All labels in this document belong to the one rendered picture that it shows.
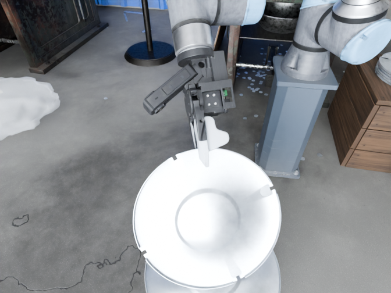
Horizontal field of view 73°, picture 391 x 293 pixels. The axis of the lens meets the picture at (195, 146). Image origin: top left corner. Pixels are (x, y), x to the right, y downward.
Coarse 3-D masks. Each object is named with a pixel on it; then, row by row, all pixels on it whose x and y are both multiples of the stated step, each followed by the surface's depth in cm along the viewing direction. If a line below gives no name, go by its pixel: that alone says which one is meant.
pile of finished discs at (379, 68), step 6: (384, 54) 111; (390, 54) 112; (378, 60) 110; (384, 60) 107; (390, 60) 107; (378, 66) 107; (384, 66) 104; (390, 66) 104; (378, 72) 105; (384, 72) 102; (390, 72) 99; (384, 78) 102; (390, 78) 100; (390, 84) 100
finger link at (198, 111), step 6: (192, 96) 49; (198, 102) 46; (198, 108) 46; (198, 114) 46; (198, 120) 46; (198, 126) 46; (204, 126) 47; (198, 132) 46; (204, 132) 47; (198, 138) 47; (204, 138) 47
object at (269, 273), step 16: (272, 256) 60; (256, 272) 57; (272, 272) 57; (160, 288) 55; (176, 288) 55; (192, 288) 55; (224, 288) 54; (240, 288) 55; (256, 288) 55; (272, 288) 55
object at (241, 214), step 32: (192, 160) 50; (224, 160) 51; (160, 192) 51; (192, 192) 51; (224, 192) 51; (256, 192) 52; (160, 224) 52; (192, 224) 52; (224, 224) 52; (256, 224) 53; (160, 256) 53; (192, 256) 53; (224, 256) 54; (256, 256) 54
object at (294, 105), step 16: (288, 80) 84; (320, 80) 84; (336, 80) 84; (272, 96) 96; (288, 96) 88; (304, 96) 87; (320, 96) 86; (272, 112) 96; (288, 112) 92; (304, 112) 91; (272, 128) 99; (288, 128) 97; (304, 128) 96; (256, 144) 126; (272, 144) 103; (288, 144) 102; (304, 144) 102; (256, 160) 118; (272, 160) 109; (288, 160) 108; (288, 176) 112
